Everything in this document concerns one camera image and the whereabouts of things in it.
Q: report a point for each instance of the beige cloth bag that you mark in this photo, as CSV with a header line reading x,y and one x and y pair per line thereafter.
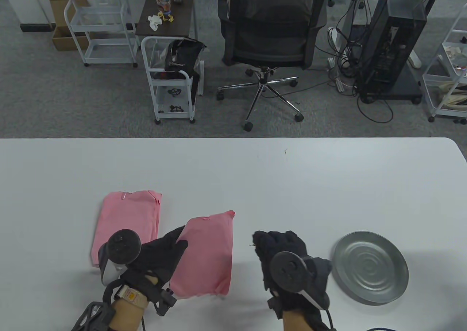
x,y
454,97

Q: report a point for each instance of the white crumpled tissue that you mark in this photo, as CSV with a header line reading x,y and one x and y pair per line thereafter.
x,y
154,22

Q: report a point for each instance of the black rolling platform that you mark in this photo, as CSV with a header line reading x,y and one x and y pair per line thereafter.
x,y
405,88

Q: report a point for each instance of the mixed small items pile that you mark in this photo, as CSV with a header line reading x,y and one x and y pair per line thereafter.
x,y
454,55

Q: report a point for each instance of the person's right forearm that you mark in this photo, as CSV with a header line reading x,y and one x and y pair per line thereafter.
x,y
293,322

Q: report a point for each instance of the person's left hand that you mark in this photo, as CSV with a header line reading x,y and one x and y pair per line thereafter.
x,y
160,261

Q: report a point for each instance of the dark brown side table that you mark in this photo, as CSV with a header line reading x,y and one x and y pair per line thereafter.
x,y
182,17

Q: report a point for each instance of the white desk foot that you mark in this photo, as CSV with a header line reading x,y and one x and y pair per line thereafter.
x,y
415,60

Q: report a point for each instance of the brown cardboard box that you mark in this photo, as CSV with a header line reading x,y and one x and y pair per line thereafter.
x,y
58,3

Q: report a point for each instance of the white rolling cart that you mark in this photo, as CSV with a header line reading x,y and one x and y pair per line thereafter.
x,y
450,112
171,116
98,27

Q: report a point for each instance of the black mesh office chair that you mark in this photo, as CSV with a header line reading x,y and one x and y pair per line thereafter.
x,y
270,35

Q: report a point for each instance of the round grey metal plate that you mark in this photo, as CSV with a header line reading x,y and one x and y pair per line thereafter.
x,y
379,258

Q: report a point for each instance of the small black bracket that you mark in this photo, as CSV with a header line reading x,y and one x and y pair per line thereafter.
x,y
176,108
174,92

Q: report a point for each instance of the person's right hand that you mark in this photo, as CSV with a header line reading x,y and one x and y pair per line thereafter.
x,y
281,241

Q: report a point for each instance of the white power strip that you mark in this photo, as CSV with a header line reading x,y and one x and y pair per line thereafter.
x,y
341,86

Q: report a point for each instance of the person's left forearm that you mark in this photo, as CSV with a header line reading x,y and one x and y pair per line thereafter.
x,y
124,316

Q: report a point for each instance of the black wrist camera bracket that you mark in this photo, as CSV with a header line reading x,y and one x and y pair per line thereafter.
x,y
166,302

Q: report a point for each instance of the grey and white hand controller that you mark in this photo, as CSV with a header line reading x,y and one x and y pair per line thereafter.
x,y
122,245
286,271

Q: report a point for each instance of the black bag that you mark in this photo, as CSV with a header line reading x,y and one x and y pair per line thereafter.
x,y
184,54

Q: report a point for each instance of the black computer tower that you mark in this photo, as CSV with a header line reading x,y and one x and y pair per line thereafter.
x,y
397,46

